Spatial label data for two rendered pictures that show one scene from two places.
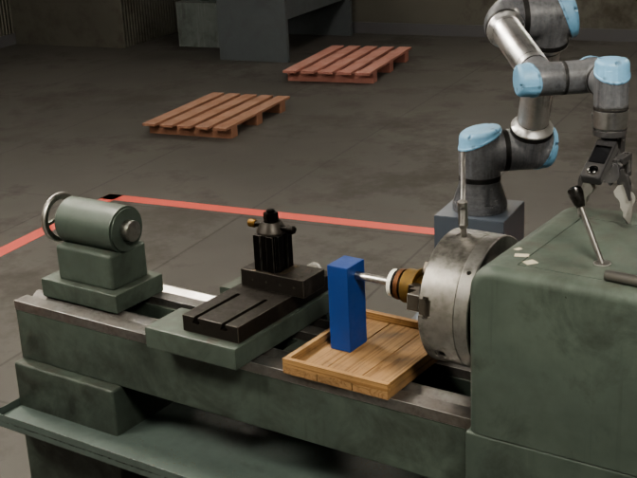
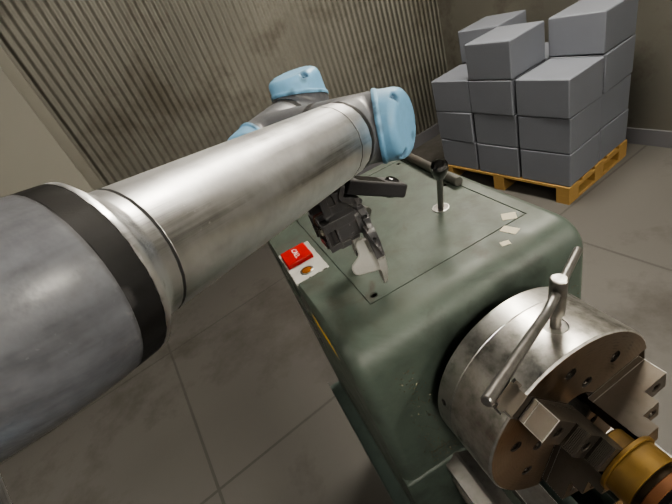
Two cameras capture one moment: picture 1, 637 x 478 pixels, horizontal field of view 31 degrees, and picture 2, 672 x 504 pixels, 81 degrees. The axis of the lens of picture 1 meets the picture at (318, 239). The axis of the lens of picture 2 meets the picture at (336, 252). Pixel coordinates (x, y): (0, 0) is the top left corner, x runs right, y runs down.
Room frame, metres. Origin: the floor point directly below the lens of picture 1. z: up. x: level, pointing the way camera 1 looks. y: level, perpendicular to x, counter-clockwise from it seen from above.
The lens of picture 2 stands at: (2.92, -0.28, 1.72)
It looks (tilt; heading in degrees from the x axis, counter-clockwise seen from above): 33 degrees down; 223
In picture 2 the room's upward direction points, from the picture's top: 22 degrees counter-clockwise
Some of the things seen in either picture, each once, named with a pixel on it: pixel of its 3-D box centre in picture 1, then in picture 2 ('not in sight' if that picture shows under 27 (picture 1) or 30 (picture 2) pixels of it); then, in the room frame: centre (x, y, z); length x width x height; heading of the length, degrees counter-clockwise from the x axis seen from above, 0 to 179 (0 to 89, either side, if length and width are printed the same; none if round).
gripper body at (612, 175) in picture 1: (609, 155); (336, 207); (2.48, -0.65, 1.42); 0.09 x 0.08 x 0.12; 145
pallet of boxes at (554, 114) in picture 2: not in sight; (524, 102); (-0.23, -0.87, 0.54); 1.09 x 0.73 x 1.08; 66
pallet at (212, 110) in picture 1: (219, 115); not in sight; (8.92, 0.73, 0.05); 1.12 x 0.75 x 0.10; 153
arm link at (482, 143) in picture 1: (482, 150); not in sight; (3.11, -0.46, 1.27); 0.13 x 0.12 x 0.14; 95
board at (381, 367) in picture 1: (373, 350); not in sight; (2.66, -0.12, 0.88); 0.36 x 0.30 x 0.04; 145
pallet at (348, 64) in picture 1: (350, 64); not in sight; (10.69, -0.37, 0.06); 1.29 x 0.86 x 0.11; 156
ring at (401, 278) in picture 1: (413, 286); (638, 472); (2.59, -0.22, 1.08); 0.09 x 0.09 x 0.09; 55
